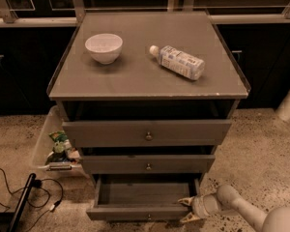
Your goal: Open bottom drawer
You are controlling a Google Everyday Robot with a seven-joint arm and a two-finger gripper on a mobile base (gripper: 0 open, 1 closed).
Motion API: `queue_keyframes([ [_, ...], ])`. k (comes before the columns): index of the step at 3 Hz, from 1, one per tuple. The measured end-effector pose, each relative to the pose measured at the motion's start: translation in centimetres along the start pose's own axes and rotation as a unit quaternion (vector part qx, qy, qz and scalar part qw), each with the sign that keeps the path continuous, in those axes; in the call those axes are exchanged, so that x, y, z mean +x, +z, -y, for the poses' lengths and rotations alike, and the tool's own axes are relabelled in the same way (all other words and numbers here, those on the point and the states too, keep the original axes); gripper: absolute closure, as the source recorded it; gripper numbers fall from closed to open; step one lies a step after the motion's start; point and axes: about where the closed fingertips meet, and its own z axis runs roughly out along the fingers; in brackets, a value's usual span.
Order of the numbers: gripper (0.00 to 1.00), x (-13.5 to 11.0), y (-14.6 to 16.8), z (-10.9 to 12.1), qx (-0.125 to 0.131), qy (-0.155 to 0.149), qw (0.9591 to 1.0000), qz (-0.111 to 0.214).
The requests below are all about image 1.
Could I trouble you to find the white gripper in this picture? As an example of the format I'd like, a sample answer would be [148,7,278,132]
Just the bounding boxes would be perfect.
[178,194,215,223]

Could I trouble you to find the grey bottom drawer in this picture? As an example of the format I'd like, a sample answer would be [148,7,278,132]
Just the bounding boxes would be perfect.
[86,173,200,221]

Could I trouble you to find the grey drawer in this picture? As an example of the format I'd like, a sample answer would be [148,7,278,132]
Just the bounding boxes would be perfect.
[62,120,231,148]
[81,155,215,174]
[86,173,200,221]

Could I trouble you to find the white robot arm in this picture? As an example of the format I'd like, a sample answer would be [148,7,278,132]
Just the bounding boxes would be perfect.
[178,185,290,232]

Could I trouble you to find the grey middle drawer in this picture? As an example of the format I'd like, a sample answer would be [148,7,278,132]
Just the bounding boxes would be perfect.
[81,155,215,174]

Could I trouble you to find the grey drawer cabinet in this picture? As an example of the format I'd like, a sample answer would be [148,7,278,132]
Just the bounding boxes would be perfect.
[46,11,251,221]

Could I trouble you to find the grey top drawer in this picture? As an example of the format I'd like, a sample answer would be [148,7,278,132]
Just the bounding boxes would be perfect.
[62,120,231,148]

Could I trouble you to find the green snack packets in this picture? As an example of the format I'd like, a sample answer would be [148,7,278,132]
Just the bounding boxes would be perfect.
[45,130,80,164]

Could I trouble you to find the plastic water bottle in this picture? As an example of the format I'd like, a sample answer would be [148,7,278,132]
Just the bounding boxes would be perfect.
[149,45,205,81]

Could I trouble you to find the clear plastic storage bin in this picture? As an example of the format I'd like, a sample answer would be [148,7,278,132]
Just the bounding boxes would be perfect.
[30,105,86,179]

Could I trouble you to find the black bar on floor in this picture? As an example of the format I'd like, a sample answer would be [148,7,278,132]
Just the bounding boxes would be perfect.
[6,173,36,232]

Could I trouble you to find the white ceramic bowl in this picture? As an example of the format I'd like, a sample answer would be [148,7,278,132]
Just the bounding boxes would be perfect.
[85,33,123,65]

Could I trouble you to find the black cable on floor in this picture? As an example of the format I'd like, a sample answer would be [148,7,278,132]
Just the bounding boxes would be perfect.
[0,167,65,232]

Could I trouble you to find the metal railing frame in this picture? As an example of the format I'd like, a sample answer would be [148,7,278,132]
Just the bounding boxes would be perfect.
[0,0,290,27]

